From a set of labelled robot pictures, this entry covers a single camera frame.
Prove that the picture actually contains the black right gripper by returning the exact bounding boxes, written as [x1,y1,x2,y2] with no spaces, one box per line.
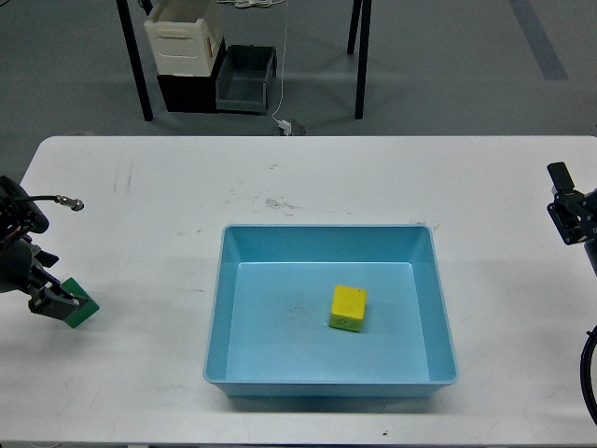
[547,161,597,273]

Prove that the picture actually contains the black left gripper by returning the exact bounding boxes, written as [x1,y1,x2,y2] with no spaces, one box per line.
[1,237,78,322]

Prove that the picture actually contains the green block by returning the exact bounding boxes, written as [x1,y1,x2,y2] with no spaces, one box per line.
[62,278,100,329]

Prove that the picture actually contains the yellow block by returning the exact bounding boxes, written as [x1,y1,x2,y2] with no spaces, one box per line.
[328,285,368,332]

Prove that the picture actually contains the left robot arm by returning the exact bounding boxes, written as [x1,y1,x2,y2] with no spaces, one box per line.
[1,175,99,329]

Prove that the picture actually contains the black storage box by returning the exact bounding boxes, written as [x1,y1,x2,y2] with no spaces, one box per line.
[157,41,227,114]

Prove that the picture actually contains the light blue plastic box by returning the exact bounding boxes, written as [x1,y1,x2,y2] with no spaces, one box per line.
[204,225,458,398]

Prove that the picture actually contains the grey plastic bin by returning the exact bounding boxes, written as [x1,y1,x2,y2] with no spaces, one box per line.
[215,45,277,115]

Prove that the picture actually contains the white power adapter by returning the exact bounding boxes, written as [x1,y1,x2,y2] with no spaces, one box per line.
[277,119,292,136]

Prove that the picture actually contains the black table leg right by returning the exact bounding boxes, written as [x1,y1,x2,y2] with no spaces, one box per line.
[354,0,372,119]

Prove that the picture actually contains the cream plastic crate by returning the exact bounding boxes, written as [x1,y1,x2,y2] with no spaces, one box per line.
[145,0,223,77]

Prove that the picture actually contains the black table leg left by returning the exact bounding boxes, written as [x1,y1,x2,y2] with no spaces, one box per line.
[116,0,153,121]

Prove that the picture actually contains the black slanted table leg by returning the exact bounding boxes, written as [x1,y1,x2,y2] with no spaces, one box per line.
[346,0,362,55]

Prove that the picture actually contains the white cable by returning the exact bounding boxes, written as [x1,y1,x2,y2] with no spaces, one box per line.
[271,0,289,123]

